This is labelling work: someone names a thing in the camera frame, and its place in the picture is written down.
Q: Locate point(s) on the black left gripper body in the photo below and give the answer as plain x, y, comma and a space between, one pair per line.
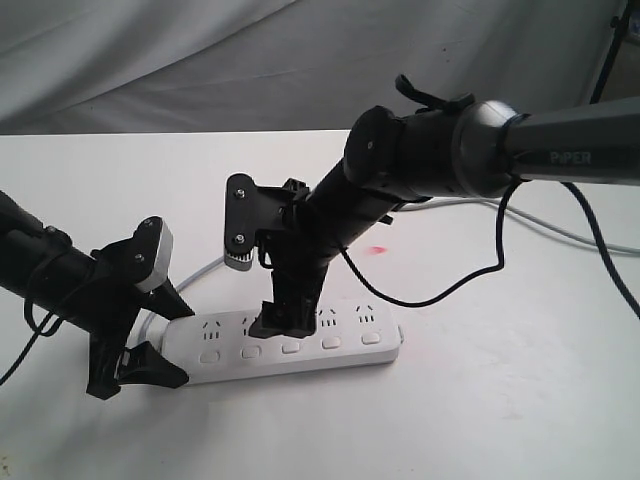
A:
113, 303

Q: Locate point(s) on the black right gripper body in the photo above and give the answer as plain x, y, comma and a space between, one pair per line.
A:
292, 247

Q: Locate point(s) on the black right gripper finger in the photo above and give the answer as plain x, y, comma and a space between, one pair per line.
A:
271, 321
300, 313

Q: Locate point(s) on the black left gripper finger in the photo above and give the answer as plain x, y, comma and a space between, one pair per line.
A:
144, 365
166, 302

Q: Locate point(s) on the white five-outlet power strip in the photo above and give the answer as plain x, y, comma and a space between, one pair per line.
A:
214, 348

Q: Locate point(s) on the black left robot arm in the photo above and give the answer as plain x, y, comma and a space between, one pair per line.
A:
40, 264

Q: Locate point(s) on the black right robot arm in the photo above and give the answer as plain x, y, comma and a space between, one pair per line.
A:
483, 151

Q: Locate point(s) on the grey backdrop cloth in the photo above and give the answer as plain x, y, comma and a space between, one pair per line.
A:
71, 67

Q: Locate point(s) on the black tripod stand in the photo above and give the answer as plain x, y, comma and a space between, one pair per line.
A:
620, 25

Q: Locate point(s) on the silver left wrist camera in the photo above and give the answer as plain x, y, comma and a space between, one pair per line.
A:
152, 249

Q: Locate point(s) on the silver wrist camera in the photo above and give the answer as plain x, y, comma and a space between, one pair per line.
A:
240, 221
152, 249

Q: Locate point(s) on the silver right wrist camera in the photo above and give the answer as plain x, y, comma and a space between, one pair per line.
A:
240, 221

